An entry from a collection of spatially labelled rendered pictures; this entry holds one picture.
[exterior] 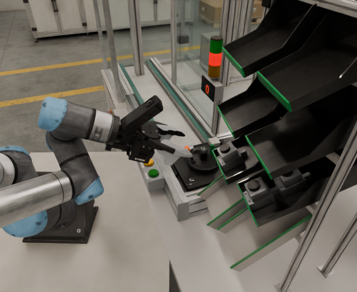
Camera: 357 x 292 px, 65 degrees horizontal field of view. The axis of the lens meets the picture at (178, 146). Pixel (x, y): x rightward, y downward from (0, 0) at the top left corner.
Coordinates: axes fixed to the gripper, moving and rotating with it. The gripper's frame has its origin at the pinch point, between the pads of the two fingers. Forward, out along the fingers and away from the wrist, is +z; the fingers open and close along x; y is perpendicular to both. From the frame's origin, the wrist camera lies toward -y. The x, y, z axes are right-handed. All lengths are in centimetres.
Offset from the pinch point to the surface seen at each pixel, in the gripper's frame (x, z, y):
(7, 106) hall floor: -278, -90, 184
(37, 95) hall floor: -302, -62, 170
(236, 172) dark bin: 3.8, 16.9, 3.1
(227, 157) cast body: 1.8, 12.7, 0.3
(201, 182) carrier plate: -16.6, 23.6, 25.6
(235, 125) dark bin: 2.0, 8.7, -9.8
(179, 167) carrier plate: -27.0, 17.6, 28.4
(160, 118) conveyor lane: -74, 18, 33
